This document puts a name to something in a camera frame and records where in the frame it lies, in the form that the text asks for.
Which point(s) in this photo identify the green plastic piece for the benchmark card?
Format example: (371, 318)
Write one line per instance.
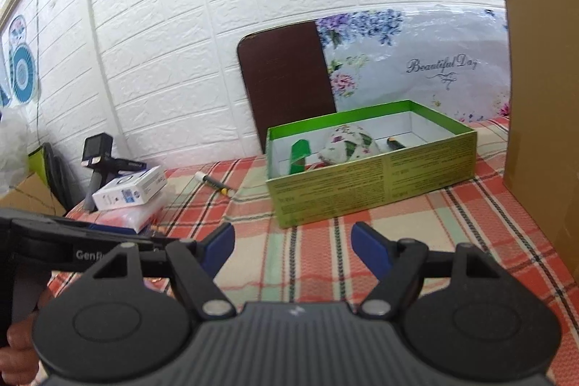
(298, 155)

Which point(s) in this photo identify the black camera on stand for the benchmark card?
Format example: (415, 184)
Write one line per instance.
(97, 153)

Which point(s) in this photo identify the black marker with white cap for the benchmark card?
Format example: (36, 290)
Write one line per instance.
(216, 183)

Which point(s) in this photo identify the clear plastic bag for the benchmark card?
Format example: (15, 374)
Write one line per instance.
(11, 151)

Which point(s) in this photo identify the tall brown cardboard box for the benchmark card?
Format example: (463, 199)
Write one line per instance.
(543, 96)

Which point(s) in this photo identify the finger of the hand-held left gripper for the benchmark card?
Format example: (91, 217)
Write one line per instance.
(174, 242)

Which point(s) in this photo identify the green folder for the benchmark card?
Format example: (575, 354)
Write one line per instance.
(38, 162)

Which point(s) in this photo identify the green cardboard box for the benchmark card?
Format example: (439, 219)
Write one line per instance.
(375, 182)

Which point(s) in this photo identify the floral fabric pouch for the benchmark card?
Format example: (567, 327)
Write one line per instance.
(346, 144)

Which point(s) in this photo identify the flat brown cardboard box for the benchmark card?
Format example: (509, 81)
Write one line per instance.
(31, 198)

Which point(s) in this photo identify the blue round paper fan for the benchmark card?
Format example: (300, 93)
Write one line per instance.
(23, 71)

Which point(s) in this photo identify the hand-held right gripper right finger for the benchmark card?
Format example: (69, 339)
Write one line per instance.
(370, 246)

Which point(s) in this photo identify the dark brown chair back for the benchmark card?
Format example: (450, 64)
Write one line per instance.
(287, 87)

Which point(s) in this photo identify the pink face mask packet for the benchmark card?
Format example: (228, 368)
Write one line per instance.
(135, 218)

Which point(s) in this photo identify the plaid tablecloth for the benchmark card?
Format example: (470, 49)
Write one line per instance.
(475, 232)

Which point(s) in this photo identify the floral plastic bag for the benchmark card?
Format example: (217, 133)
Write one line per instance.
(407, 60)

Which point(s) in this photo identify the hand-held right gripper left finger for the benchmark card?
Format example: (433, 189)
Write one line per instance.
(220, 245)

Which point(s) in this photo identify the person's left hand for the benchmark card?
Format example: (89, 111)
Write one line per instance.
(16, 352)

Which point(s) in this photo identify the small white box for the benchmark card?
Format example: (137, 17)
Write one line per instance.
(131, 187)

